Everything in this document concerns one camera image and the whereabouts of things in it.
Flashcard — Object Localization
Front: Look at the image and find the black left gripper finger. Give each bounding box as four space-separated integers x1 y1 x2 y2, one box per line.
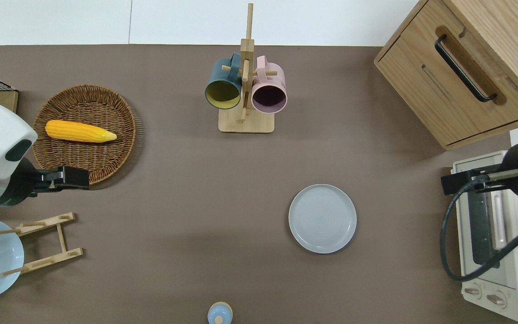
63 167 90 189

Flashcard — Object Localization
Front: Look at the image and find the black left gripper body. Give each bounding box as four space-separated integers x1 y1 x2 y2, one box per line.
0 157 65 207

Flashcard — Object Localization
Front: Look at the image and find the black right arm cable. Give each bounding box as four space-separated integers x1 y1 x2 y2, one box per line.
440 167 518 283

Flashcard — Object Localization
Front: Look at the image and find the brown wicker basket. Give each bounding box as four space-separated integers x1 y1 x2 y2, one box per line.
32 84 137 186

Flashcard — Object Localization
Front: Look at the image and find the yellow corn cob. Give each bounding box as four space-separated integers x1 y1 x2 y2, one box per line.
45 119 118 144

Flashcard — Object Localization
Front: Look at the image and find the white toaster oven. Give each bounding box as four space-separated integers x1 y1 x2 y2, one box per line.
450 151 518 322

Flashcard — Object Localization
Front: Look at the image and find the teal mug yellow inside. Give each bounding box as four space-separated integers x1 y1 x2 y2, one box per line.
204 53 244 110

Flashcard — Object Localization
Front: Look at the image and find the pink mug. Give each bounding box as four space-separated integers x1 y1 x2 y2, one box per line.
251 55 288 114

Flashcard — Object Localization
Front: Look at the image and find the wooden plate rack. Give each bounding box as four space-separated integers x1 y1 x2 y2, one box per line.
0 212 84 277

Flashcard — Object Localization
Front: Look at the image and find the white oven door handle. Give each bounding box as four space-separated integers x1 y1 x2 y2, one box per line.
491 191 509 250

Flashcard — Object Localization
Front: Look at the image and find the black cabinet handle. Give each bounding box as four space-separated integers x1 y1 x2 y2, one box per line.
434 34 498 103

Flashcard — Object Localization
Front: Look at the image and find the gray round plate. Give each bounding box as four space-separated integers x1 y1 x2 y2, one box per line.
288 184 357 254

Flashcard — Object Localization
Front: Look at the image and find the wooden mug stand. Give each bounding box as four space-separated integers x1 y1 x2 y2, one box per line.
218 3 278 134

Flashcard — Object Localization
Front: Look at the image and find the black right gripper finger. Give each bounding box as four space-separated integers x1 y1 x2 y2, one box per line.
441 173 481 195

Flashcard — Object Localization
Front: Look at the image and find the brown table mat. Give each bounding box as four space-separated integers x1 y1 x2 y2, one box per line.
0 44 511 324

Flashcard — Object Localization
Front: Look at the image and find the wooden drawer cabinet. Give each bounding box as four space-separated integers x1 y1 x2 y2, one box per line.
374 0 518 151

